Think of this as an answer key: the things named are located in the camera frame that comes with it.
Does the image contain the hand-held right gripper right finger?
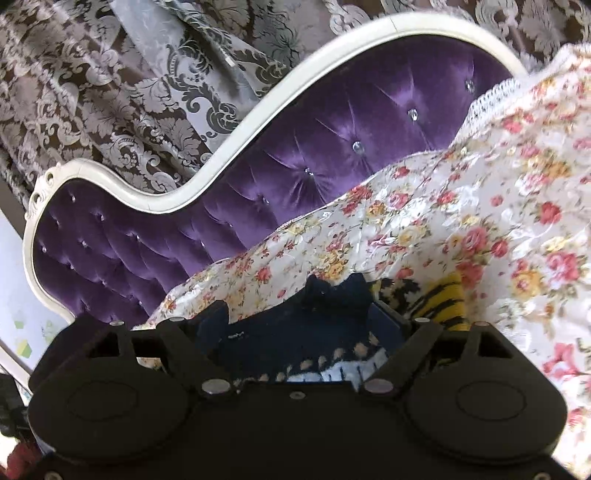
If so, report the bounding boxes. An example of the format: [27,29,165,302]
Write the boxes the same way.
[362,301,517,398]

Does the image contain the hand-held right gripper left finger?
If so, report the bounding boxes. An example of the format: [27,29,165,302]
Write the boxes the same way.
[78,300,234,398]

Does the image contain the yellow navy patterned knit sweater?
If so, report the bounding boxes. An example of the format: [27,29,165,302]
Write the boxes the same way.
[196,272,472,387]

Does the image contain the floral printed blanket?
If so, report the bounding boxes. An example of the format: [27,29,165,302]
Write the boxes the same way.
[133,44,591,480]

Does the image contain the purple tufted velvet sofa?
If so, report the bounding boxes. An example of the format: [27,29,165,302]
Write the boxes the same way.
[22,11,531,334]

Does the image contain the grey damask sheer curtain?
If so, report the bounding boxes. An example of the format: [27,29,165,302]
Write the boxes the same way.
[108,0,296,154]

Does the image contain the brown damask curtain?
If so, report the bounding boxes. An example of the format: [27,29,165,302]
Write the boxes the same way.
[0,0,591,210]

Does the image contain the pastel wall decals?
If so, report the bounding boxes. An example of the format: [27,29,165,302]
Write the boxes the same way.
[11,316,58,363]

